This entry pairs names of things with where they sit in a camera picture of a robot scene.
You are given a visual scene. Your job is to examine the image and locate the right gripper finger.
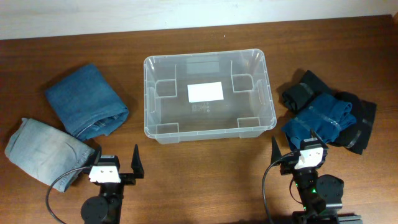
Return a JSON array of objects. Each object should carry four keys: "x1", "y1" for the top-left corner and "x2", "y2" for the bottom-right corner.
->
[
  {"x1": 310, "y1": 129, "x2": 323, "y2": 143},
  {"x1": 271, "y1": 136, "x2": 282, "y2": 165}
]

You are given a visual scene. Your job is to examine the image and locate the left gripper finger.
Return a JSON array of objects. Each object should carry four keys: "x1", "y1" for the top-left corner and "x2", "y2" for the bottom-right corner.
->
[
  {"x1": 131, "y1": 144, "x2": 144, "y2": 174},
  {"x1": 90, "y1": 146, "x2": 102, "y2": 165}
]

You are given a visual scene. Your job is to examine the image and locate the blue garment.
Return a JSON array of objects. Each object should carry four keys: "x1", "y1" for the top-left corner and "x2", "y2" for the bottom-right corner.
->
[{"x1": 282, "y1": 93, "x2": 356, "y2": 150}]

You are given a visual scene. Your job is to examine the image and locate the dark blue jeans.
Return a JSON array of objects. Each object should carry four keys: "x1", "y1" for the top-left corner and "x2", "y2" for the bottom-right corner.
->
[{"x1": 45, "y1": 64, "x2": 129, "y2": 141}]

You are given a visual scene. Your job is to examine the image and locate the light blue jeans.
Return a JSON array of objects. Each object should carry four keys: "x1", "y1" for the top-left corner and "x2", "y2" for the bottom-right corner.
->
[{"x1": 4, "y1": 118, "x2": 95, "y2": 192}]

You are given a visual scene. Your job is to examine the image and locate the black garment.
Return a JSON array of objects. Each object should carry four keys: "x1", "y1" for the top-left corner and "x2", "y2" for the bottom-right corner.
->
[{"x1": 282, "y1": 70, "x2": 377, "y2": 154}]

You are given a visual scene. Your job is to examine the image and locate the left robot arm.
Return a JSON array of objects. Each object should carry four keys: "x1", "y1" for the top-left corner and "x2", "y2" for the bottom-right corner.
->
[{"x1": 80, "y1": 145, "x2": 144, "y2": 224}]

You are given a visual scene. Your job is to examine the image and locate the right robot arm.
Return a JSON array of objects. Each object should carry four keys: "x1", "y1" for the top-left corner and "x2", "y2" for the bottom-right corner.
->
[{"x1": 262, "y1": 130, "x2": 363, "y2": 224}]

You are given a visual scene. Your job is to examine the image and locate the clear plastic storage container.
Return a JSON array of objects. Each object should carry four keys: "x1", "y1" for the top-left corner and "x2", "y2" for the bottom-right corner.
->
[{"x1": 144, "y1": 49, "x2": 277, "y2": 144}]

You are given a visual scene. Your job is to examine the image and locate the white label in container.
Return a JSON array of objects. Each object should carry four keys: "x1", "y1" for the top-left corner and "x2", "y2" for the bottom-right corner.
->
[{"x1": 187, "y1": 82, "x2": 224, "y2": 103}]

